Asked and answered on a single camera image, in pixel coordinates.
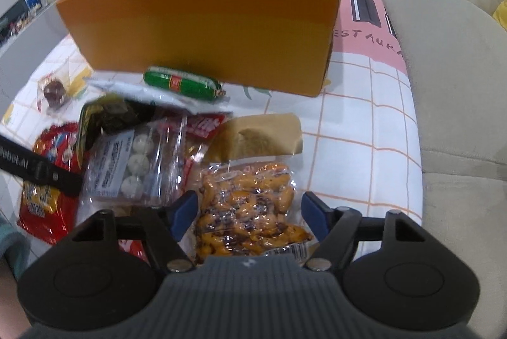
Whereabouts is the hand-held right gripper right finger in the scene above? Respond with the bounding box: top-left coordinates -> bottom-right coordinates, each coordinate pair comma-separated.
302,192 -> 434,272

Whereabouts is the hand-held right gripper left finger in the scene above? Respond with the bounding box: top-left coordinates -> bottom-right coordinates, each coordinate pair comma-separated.
59,190 -> 199,274

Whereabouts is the large red snack packet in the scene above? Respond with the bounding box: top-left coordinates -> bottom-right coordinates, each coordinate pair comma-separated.
16,122 -> 85,246

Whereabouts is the red-brown snack packet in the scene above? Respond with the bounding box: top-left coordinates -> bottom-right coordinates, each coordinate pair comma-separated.
180,141 -> 210,189

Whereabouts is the clear packet of orange snacks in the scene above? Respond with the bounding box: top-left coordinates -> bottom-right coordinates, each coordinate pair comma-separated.
192,160 -> 319,264

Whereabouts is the clear packet of white balls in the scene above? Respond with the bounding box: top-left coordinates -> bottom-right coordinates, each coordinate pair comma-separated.
81,117 -> 189,207

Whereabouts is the small red snack packet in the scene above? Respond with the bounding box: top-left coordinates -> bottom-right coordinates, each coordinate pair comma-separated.
184,113 -> 229,143

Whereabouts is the tan snack packet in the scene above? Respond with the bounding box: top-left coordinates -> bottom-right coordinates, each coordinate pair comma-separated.
206,113 -> 304,164

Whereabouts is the white snack packet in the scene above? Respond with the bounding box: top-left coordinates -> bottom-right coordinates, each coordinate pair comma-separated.
85,77 -> 234,115

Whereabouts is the green sausage stick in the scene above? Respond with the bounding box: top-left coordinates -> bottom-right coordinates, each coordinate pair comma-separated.
143,65 -> 226,100

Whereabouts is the orange cardboard box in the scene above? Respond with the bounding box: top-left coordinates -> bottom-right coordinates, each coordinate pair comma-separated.
55,0 -> 343,99

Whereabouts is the person's left forearm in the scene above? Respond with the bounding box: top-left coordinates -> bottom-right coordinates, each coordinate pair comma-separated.
0,216 -> 31,328

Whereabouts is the chocolate muffin packet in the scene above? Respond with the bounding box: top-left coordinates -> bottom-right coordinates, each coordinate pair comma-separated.
35,71 -> 74,114

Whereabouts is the dark green snack packet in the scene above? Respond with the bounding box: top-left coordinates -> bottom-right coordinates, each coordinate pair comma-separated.
77,93 -> 159,161

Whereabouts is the beige sofa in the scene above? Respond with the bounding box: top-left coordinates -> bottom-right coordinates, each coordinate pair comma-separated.
354,0 -> 507,324

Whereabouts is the yellow cushion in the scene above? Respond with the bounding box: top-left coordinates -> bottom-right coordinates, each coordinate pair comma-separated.
491,0 -> 507,28

